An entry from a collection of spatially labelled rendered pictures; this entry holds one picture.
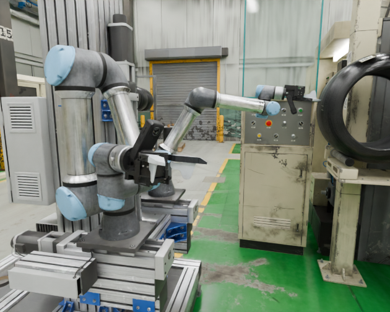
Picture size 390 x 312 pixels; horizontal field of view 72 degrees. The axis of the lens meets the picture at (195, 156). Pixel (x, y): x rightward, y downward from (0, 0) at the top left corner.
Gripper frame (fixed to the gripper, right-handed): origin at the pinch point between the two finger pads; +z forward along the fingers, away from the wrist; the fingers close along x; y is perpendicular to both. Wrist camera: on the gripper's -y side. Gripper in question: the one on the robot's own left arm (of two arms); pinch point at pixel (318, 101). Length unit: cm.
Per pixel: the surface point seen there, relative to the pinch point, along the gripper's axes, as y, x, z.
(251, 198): -81, 49, -28
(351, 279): -116, 24, 48
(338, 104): -1.0, -11.9, 8.2
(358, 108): -0.2, 26.1, 27.9
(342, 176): -38.5, -10.9, 17.9
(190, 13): 313, 872, -375
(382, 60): 21.8, -11.7, 23.7
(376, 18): 53, 26, 27
